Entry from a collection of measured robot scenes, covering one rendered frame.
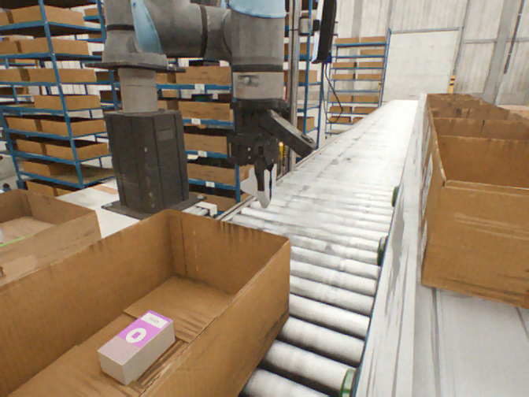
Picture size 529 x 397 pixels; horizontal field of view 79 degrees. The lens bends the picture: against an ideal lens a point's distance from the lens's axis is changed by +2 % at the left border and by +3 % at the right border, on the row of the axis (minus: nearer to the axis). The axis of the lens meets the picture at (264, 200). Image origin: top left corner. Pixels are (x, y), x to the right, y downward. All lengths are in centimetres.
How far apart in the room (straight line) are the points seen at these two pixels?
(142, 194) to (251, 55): 68
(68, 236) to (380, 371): 76
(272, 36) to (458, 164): 54
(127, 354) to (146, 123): 68
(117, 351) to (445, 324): 46
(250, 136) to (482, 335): 45
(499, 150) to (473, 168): 6
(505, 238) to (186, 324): 52
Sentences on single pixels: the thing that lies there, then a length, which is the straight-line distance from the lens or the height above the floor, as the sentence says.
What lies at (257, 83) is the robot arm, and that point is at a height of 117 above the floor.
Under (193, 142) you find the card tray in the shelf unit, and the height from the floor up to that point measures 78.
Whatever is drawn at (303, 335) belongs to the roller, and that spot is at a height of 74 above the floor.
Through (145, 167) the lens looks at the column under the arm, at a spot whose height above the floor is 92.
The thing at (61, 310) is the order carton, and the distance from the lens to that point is 62.
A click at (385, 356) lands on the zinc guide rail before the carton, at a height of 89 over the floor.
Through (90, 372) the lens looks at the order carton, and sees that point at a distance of 61.
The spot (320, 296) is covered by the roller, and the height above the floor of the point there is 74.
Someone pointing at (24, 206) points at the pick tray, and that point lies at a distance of 129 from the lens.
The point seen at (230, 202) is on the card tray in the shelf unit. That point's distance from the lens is 210.
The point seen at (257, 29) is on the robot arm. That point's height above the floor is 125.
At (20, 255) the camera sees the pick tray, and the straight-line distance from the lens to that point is 89.
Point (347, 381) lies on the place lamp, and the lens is 44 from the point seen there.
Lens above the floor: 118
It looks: 21 degrees down
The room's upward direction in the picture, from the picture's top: straight up
